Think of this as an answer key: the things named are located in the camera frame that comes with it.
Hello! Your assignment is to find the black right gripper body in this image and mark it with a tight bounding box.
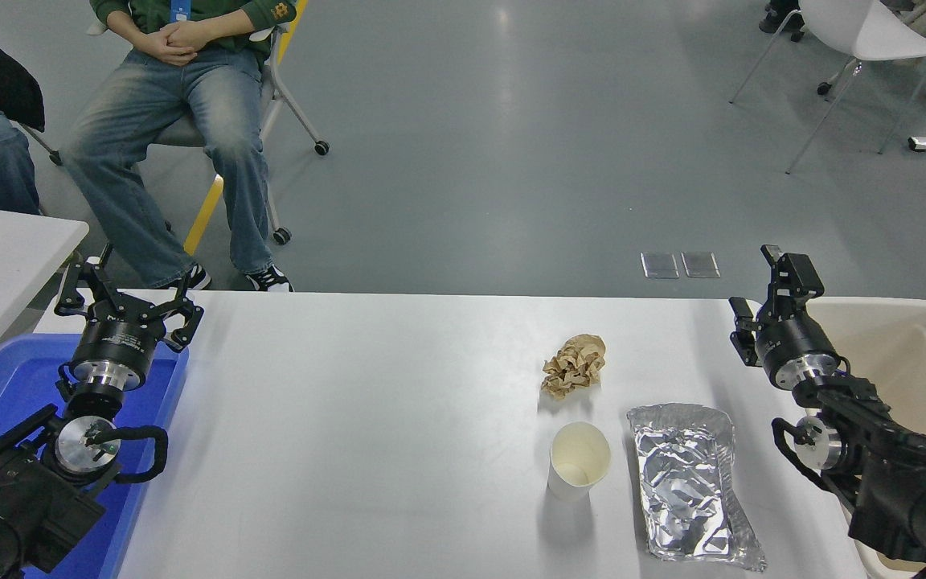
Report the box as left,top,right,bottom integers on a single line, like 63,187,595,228
755,312,834,372

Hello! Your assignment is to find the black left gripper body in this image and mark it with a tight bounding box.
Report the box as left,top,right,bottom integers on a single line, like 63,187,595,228
73,310,166,377

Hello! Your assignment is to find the silver foil tray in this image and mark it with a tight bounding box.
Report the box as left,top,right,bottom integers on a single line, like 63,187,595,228
626,402,768,573

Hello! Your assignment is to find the tan paper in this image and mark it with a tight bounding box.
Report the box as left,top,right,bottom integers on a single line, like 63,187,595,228
542,334,607,401

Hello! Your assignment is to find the white paper cup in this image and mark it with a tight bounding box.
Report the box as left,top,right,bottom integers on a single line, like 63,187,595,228
547,421,612,501

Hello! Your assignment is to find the seated person's right hand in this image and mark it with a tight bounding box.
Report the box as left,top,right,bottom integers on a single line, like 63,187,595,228
132,28,199,67

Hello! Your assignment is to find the seated person's left hand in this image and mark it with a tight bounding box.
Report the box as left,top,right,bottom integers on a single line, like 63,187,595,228
164,22,215,53

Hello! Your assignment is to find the metal floor socket plate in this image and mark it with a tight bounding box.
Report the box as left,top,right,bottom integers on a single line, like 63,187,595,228
681,252,721,279
641,252,680,280

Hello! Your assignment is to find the blue plastic tray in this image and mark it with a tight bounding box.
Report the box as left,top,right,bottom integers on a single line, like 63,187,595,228
0,334,191,579

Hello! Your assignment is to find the large pale plastic bin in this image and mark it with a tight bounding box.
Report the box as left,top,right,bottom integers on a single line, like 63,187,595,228
801,296,926,579

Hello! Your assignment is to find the grey chair leg with castor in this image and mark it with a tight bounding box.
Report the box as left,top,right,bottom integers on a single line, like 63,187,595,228
9,119,64,167

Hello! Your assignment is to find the seated person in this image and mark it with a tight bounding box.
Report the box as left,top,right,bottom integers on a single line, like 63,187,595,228
59,0,299,292

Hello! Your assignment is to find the rolling chair with armrests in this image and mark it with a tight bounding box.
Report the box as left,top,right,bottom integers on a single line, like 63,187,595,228
85,0,331,246

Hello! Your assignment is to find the white shell chair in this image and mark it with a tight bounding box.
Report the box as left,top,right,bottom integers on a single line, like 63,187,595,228
730,0,926,175

